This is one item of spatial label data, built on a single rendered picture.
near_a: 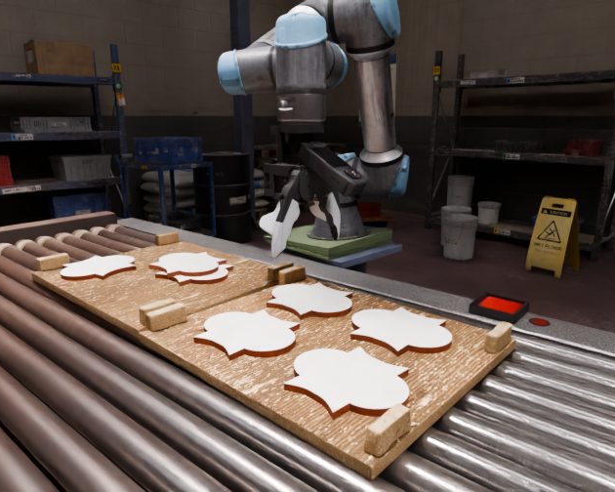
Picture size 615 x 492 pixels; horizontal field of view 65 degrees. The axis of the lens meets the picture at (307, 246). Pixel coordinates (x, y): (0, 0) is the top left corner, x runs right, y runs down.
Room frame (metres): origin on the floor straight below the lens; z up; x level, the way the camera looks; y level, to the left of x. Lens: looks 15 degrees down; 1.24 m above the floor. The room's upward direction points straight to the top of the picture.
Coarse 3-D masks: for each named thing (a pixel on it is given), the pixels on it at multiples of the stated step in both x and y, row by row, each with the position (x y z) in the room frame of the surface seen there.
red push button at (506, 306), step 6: (486, 300) 0.78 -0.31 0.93; (492, 300) 0.78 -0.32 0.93; (498, 300) 0.78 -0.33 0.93; (504, 300) 0.78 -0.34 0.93; (486, 306) 0.76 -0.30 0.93; (492, 306) 0.76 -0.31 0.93; (498, 306) 0.76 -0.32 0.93; (504, 306) 0.76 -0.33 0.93; (510, 306) 0.76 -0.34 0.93; (516, 306) 0.76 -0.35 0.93; (510, 312) 0.73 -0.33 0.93
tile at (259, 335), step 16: (208, 320) 0.66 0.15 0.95; (224, 320) 0.66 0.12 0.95; (240, 320) 0.66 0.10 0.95; (256, 320) 0.66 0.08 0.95; (272, 320) 0.66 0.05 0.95; (208, 336) 0.61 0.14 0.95; (224, 336) 0.61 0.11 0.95; (240, 336) 0.61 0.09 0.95; (256, 336) 0.61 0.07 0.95; (272, 336) 0.61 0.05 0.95; (288, 336) 0.61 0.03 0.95; (240, 352) 0.57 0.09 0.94; (256, 352) 0.56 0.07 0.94; (272, 352) 0.57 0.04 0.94
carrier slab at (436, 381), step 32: (192, 320) 0.68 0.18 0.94; (288, 320) 0.68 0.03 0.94; (320, 320) 0.68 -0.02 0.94; (448, 320) 0.68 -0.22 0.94; (160, 352) 0.60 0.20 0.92; (192, 352) 0.58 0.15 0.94; (224, 352) 0.58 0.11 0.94; (288, 352) 0.58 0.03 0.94; (384, 352) 0.58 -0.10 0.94; (416, 352) 0.58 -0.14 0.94; (448, 352) 0.58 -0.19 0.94; (480, 352) 0.58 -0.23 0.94; (224, 384) 0.51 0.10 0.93; (256, 384) 0.50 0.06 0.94; (416, 384) 0.50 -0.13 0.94; (448, 384) 0.50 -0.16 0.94; (288, 416) 0.44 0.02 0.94; (320, 416) 0.44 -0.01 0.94; (352, 416) 0.44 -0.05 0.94; (416, 416) 0.44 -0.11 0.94; (320, 448) 0.40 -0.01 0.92; (352, 448) 0.39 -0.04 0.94
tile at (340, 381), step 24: (312, 360) 0.54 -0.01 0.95; (336, 360) 0.54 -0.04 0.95; (360, 360) 0.54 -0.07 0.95; (288, 384) 0.48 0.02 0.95; (312, 384) 0.48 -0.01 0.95; (336, 384) 0.48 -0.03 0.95; (360, 384) 0.48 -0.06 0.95; (384, 384) 0.48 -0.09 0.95; (336, 408) 0.44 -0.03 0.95; (360, 408) 0.44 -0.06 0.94; (384, 408) 0.44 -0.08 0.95
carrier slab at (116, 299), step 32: (160, 256) 1.03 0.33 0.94; (224, 256) 1.03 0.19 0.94; (64, 288) 0.82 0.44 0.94; (96, 288) 0.82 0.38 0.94; (128, 288) 0.82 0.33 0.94; (160, 288) 0.82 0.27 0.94; (192, 288) 0.82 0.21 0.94; (224, 288) 0.82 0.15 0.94; (256, 288) 0.83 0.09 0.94; (128, 320) 0.68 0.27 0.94
